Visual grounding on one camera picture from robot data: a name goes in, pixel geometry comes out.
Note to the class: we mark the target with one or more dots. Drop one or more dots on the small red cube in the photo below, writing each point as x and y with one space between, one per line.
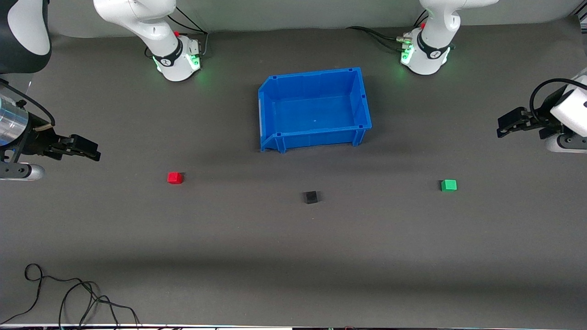
174 178

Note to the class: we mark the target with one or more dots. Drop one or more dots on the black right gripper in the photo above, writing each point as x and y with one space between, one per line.
35 140

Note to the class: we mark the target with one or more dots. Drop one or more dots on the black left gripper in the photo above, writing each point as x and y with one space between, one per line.
537 121

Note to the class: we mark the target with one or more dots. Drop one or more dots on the small green cube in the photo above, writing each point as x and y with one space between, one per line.
448 185

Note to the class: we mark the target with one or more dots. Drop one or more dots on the blue plastic storage bin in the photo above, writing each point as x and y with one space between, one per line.
316 114

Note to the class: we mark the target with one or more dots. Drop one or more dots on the small black cube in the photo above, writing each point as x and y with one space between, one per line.
311 197

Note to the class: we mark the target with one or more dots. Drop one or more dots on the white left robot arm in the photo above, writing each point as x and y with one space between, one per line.
429 57

